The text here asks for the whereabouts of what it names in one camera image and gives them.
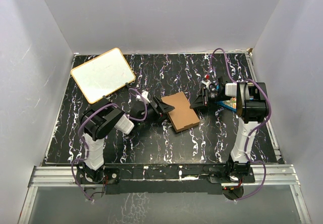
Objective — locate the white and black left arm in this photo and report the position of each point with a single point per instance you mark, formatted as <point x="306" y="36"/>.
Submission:
<point x="104" y="116"/>

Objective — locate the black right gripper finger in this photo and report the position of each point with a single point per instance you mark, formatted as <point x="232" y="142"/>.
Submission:
<point x="202" y="95"/>
<point x="198" y="104"/>

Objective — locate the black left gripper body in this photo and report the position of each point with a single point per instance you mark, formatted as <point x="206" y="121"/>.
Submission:
<point x="152" y="113"/>

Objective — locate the brown cardboard paper box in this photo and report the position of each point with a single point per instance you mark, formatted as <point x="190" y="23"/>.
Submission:
<point x="182" y="116"/>

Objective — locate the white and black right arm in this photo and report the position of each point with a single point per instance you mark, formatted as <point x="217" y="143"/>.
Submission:
<point x="252" y="109"/>

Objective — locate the white board with wooden frame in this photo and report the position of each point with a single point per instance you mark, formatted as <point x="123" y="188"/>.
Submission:
<point x="103" y="75"/>

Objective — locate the small black marker clip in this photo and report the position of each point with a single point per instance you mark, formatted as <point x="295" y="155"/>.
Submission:
<point x="129" y="84"/>

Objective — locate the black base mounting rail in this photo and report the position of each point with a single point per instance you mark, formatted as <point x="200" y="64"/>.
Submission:
<point x="210" y="178"/>

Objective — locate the blue treehouse book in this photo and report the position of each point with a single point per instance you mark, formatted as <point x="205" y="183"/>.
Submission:
<point x="229" y="104"/>

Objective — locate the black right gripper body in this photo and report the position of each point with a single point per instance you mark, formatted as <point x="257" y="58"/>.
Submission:
<point x="214" y="96"/>

